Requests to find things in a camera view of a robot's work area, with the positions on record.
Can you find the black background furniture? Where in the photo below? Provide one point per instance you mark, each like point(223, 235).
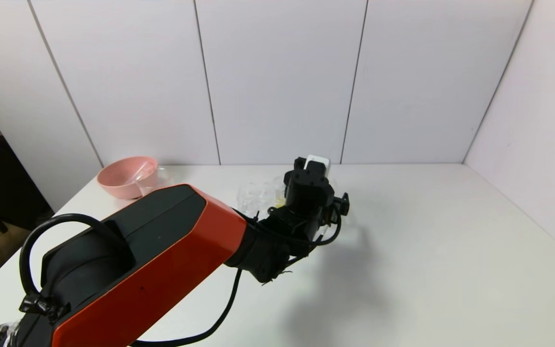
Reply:
point(19, 193)

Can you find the clear acrylic test tube rack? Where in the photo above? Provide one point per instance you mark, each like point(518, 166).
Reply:
point(258, 193)

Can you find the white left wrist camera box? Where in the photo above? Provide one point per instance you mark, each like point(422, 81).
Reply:
point(320, 161)

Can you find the pink plastic bowl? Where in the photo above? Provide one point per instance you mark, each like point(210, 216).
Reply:
point(118, 183)

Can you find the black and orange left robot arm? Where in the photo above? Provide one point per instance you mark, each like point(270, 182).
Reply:
point(162, 255)

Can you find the clear glass beaker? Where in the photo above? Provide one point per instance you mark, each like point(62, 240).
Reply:
point(159, 177)

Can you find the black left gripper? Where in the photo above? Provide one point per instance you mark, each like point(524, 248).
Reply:
point(341, 203)

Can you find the test tube with red pigment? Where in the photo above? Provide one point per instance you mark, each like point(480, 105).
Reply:
point(142, 172)

